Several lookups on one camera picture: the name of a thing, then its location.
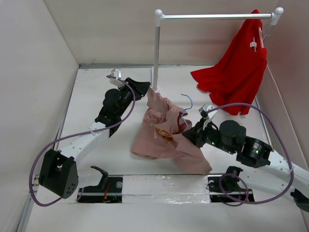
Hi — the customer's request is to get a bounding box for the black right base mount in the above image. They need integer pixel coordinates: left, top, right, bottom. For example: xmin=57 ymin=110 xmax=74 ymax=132
xmin=206 ymin=174 xmax=254 ymax=206

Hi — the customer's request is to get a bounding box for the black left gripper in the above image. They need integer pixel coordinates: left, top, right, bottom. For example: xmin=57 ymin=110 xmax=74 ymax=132
xmin=116 ymin=78 xmax=150 ymax=117

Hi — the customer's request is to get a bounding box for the lavender wire hanger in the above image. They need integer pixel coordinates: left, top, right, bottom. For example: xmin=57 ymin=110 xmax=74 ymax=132
xmin=180 ymin=94 xmax=193 ymax=129

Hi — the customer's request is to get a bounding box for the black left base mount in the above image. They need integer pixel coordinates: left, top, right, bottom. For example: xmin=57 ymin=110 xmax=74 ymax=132
xmin=76 ymin=165 xmax=123 ymax=203

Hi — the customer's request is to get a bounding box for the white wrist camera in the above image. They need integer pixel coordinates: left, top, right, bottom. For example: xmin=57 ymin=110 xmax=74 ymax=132
xmin=198 ymin=102 xmax=217 ymax=130
xmin=107 ymin=68 xmax=125 ymax=89

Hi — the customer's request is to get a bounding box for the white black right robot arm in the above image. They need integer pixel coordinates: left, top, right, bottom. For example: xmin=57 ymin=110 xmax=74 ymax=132
xmin=183 ymin=120 xmax=309 ymax=212

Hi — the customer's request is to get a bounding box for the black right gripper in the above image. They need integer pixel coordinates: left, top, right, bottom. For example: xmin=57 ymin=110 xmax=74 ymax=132
xmin=182 ymin=116 xmax=236 ymax=154

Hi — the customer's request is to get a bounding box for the pink plastic hanger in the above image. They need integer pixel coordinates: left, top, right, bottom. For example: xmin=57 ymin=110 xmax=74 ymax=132
xmin=250 ymin=28 xmax=264 ymax=52

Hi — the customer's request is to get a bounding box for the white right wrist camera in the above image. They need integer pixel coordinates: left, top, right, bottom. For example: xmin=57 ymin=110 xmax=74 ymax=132
xmin=198 ymin=102 xmax=217 ymax=130

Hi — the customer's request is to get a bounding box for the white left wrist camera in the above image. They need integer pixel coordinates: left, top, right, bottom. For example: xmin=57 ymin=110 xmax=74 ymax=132
xmin=107 ymin=68 xmax=125 ymax=89

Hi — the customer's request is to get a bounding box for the pink printed t shirt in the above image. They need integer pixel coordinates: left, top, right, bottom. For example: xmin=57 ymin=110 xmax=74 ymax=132
xmin=131 ymin=88 xmax=212 ymax=174

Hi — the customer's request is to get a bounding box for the white clothes rack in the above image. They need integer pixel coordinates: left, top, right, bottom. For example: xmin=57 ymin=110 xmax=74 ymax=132
xmin=152 ymin=7 xmax=284 ymax=91

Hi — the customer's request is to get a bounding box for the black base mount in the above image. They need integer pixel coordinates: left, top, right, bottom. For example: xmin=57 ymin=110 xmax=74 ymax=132
xmin=76 ymin=165 xmax=123 ymax=203
xmin=206 ymin=174 xmax=254 ymax=206

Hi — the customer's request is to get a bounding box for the red t shirt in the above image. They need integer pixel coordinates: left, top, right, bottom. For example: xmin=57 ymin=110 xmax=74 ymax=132
xmin=191 ymin=19 xmax=267 ymax=106

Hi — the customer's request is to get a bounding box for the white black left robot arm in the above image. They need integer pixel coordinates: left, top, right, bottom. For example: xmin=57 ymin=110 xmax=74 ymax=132
xmin=39 ymin=75 xmax=151 ymax=199

